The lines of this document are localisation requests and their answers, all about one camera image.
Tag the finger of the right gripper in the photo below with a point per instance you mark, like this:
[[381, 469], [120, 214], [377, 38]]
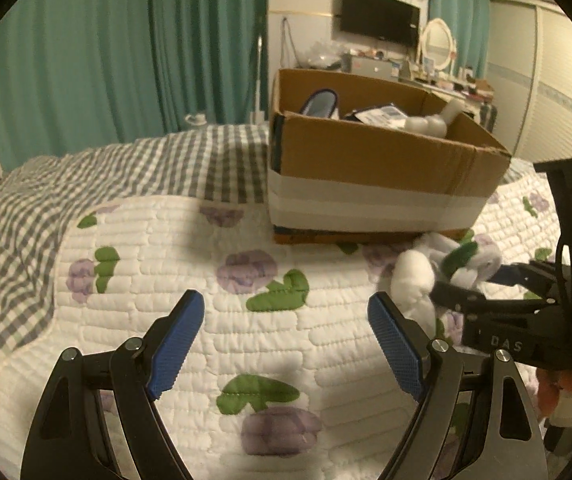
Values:
[[452, 297], [536, 277]]

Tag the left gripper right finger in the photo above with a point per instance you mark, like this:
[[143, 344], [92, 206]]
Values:
[[500, 436]]

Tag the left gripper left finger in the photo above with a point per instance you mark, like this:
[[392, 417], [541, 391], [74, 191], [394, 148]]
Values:
[[69, 438]]

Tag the white patterned sock bundle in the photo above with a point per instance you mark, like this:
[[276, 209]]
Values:
[[435, 258]]

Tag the white socks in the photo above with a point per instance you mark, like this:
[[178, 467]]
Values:
[[435, 125]]

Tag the packaged item with label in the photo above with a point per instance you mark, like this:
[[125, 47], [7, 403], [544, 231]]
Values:
[[385, 116]]

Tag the white sock blue trim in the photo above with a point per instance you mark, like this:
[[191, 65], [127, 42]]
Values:
[[321, 104]]

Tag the right hand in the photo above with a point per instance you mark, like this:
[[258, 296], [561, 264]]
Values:
[[553, 387]]

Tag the brown cardboard box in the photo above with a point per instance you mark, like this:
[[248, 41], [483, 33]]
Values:
[[333, 181]]

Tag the white sliding wardrobe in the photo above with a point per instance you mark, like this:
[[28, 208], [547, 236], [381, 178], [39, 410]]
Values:
[[529, 65]]

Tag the white dressing table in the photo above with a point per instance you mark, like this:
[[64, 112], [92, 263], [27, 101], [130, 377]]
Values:
[[477, 91]]

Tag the white floral quilt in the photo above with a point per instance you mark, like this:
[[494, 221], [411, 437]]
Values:
[[285, 379]]

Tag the grey checked bed sheet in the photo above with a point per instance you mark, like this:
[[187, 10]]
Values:
[[39, 199]]

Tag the white oval vanity mirror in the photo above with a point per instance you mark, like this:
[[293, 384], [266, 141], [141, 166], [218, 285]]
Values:
[[437, 46]]

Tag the grey mini fridge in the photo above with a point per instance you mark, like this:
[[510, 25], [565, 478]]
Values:
[[370, 67]]

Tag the clear plastic bag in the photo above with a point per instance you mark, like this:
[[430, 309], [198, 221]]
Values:
[[324, 56]]

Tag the small teal curtain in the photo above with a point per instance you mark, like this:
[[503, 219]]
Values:
[[469, 22]]

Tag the clear water jug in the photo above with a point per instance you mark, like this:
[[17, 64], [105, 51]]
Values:
[[198, 120]]

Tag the large teal curtain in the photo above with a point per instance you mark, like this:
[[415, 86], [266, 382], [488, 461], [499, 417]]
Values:
[[78, 74]]

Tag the black wall television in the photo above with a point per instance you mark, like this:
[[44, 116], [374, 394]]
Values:
[[388, 20]]

